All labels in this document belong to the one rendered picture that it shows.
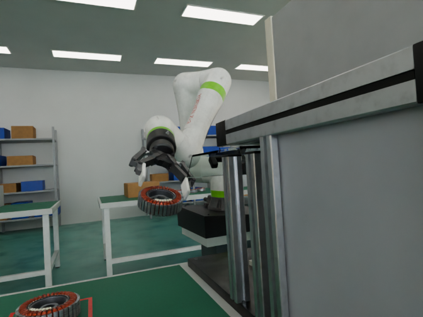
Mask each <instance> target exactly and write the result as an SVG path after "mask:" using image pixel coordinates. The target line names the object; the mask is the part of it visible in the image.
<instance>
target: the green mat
mask: <svg viewBox="0 0 423 317"><path fill-rule="evenodd" d="M57 291H58V292H60V291H63V292H64V291H70V292H75V293H77V294H78V295H80V299H85V298H91V297H92V300H93V317H230V316H229V315H228V314H227V313H226V312H225V311H224V310H223V309H222V308H221V307H220V306H219V305H218V304H217V303H216V302H215V301H214V300H213V299H212V297H211V296H210V295H209V294H208V293H207V292H206V291H205V290H204V289H203V288H202V287H201V286H200V285H199V284H198V283H197V282H196V281H195V280H194V279H193V278H192V277H191V276H190V275H189V274H188V273H187V272H186V271H185V270H184V269H183V268H182V267H181V266H180V265H174V266H170V267H164V268H160V269H153V270H146V271H142V272H136V273H131V274H125V275H118V276H114V277H107V278H104V279H96V280H93V281H86V282H79V283H75V284H69V285H64V286H58V287H51V288H47V289H41V290H36V291H30V292H23V293H19V294H12V295H8V296H1V297H0V317H9V315H10V313H14V312H15V311H16V309H17V308H18V307H19V306H20V305H21V304H23V303H24V302H26V301H27V300H30V299H31V298H32V299H33V298H34V297H38V296H39V295H41V296H42V294H46V295H47V293H50V295H51V293H52V292H57ZM80 305H81V312H80V314H79V315H78V317H88V299H86V300H82V301H80Z"/></svg>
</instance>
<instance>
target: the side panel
mask: <svg viewBox="0 0 423 317"><path fill-rule="evenodd" d="M259 139H260V149H261V168H262V187H263V198H264V216H265V227H266V246H267V256H268V275H269V294H270V304H271V317H423V105H420V106H414V107H411V108H405V109H399V110H396V111H390V112H387V113H382V114H376V115H372V116H367V117H363V118H357V119H354V120H348V121H342V122H339V123H333V124H329V125H324V126H318V127H315V128H309V129H306V130H300V131H294V132H291V133H285V134H282V135H269V136H263V137H260V138H259Z"/></svg>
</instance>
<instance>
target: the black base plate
mask: <svg viewBox="0 0 423 317"><path fill-rule="evenodd" d="M247 256H248V266H249V286H250V297H251V300H250V301H246V302H245V301H244V300H243V301H242V303H239V304H237V303H235V302H234V300H232V299H231V298H230V281H229V271H228V252H223V253H216V254H211V255H205V256H200V257H194V258H190V259H188V267H190V268H191V269H192V270H193V271H194V272H195V273H196V274H197V275H198V276H200V277H201V278H202V279H203V280H204V281H205V282H206V283H207V284H208V285H209V286H210V287H211V288H212V289H213V290H214V291H215V292H216V293H217V294H219V295H220V296H221V297H222V298H223V299H224V300H225V301H226V302H227V303H228V304H229V305H231V307H233V308H234V309H235V310H236V312H238V313H239V314H240V315H241V316H242V317H256V313H255V302H254V283H253V273H252V266H251V265H249V260H252V254H251V248H248V249H247Z"/></svg>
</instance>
